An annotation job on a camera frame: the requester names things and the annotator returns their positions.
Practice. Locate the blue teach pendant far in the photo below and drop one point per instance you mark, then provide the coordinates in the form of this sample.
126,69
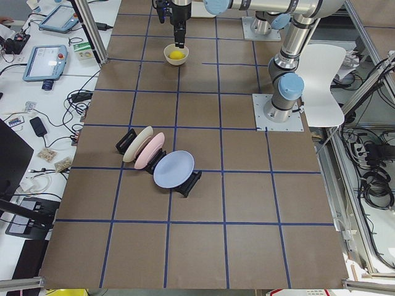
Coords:
61,20

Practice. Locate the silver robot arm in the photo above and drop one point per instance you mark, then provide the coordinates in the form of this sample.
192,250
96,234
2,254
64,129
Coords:
264,22
288,86

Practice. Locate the blue teach pendant near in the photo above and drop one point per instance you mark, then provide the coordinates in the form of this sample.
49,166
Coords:
46,63

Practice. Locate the cream plate in rack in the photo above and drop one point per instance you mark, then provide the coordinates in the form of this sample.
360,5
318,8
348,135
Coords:
138,144

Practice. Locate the aluminium frame post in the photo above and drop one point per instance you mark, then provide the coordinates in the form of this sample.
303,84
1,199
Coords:
85,17

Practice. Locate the black dish rack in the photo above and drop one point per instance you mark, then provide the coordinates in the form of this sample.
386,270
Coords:
184,189

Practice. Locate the white plastic chair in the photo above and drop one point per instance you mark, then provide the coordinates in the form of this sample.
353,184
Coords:
318,65

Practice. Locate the green white carton box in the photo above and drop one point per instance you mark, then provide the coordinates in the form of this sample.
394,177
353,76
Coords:
83,51

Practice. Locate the pink plate in rack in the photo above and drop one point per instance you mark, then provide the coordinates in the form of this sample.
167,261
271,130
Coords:
154,145

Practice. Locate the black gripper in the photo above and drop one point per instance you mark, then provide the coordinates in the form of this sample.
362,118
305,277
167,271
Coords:
179,13

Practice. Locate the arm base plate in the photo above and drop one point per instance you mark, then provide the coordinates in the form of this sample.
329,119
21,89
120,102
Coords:
268,118
274,36

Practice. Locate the light blue plate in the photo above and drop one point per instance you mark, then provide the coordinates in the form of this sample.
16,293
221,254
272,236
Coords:
174,169

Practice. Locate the blue teach pendant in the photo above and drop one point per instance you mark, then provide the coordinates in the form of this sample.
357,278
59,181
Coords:
46,63
61,20

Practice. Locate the cream ceramic bowl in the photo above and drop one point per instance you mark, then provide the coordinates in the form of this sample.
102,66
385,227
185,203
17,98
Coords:
172,47

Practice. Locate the yellow lemon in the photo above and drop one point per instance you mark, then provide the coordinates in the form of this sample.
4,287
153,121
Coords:
176,55

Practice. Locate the black power adapter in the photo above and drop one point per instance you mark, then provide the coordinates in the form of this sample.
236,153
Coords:
103,26

